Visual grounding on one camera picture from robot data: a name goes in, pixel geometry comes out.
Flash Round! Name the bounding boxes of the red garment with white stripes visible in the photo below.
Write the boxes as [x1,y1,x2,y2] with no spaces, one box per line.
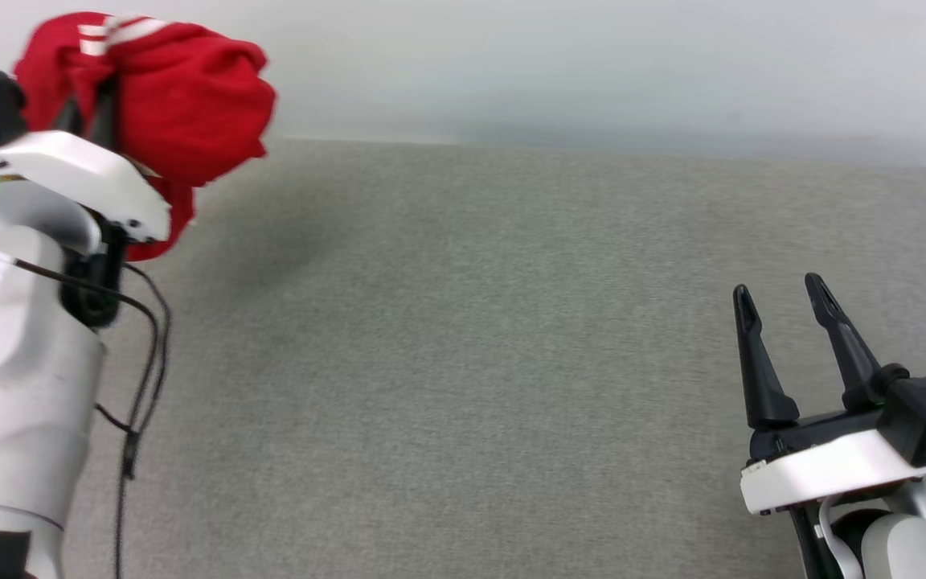
[13,11,277,262]

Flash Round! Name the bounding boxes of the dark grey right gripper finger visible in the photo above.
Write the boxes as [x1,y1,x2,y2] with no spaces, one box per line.
[804,273,910,411]
[732,284,800,431]

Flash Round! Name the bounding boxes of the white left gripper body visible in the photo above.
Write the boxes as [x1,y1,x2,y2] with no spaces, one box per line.
[0,131,172,328]

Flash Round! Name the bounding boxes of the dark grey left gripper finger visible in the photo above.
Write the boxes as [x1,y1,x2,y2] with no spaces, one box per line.
[89,76,118,152]
[51,92,84,136]

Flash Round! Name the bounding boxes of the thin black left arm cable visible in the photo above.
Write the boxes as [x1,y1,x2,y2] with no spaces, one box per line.
[0,229,173,579]

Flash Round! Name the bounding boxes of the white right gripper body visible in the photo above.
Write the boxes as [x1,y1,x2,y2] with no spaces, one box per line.
[740,406,926,516]

